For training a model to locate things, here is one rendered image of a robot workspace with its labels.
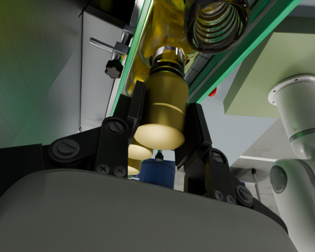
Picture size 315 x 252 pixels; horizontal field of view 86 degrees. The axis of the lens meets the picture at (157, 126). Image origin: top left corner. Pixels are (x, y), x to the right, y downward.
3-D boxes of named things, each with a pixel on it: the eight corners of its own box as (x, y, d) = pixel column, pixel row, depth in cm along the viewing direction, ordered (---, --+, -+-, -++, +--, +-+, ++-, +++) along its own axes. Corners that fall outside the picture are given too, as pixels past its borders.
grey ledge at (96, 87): (98, -9, 38) (79, 14, 31) (135, 10, 40) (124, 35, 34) (84, 148, 113) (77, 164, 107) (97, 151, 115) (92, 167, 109)
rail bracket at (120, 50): (105, 8, 32) (78, 48, 25) (138, 25, 34) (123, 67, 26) (102, 28, 35) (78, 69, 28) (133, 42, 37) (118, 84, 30)
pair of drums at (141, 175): (127, 165, 363) (116, 213, 311) (133, 138, 258) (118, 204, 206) (162, 172, 372) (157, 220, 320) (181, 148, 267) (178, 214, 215)
